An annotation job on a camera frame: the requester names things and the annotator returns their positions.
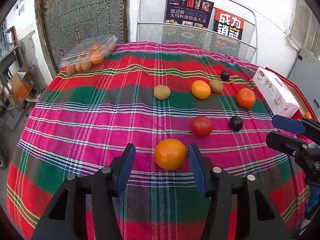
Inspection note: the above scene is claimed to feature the dark plum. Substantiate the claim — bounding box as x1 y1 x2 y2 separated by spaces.
220 70 229 81
228 116 244 132

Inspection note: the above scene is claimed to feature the white metal mesh rack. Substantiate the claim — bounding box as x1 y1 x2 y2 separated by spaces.
136 0 258 63

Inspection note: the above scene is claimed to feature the clear plastic fruit container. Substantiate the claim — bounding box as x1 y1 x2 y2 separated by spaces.
59 35 117 75

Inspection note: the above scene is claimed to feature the mandarin orange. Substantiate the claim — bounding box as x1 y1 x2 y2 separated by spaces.
236 88 256 109

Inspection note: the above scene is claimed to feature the grey cabinet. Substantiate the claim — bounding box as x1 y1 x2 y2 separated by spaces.
289 49 320 104

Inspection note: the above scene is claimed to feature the dark plum back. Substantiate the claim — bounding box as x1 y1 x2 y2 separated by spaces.
220 70 229 81

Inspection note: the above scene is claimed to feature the blue gloved right hand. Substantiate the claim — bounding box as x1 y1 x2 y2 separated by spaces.
305 186 320 213

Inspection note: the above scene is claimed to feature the studded metal door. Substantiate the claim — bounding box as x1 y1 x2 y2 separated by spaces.
35 0 130 77

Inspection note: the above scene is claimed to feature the red cardboard tray box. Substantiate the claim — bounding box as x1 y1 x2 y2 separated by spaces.
265 67 318 121

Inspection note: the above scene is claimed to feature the large orange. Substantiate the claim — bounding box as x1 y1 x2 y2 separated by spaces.
304 112 312 119

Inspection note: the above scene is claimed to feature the plaid red tablecloth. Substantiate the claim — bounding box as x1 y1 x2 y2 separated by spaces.
7 42 308 239

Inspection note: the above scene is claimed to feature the red black book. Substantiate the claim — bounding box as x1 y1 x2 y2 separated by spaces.
213 8 244 40

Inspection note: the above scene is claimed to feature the dark blue cookbook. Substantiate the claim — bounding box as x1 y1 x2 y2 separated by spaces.
164 0 214 29

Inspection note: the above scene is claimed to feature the small orange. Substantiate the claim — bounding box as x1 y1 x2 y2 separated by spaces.
191 80 211 100

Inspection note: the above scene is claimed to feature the white pink tissue pack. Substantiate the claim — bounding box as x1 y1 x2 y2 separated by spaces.
253 67 299 118

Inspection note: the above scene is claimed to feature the red tomato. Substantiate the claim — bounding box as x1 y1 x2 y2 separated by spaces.
190 116 213 138

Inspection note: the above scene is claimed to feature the cardboard box on shelf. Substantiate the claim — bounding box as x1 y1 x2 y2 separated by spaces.
7 66 34 103

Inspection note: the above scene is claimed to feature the kiwi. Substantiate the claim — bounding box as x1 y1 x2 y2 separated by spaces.
209 79 224 94
153 85 171 100

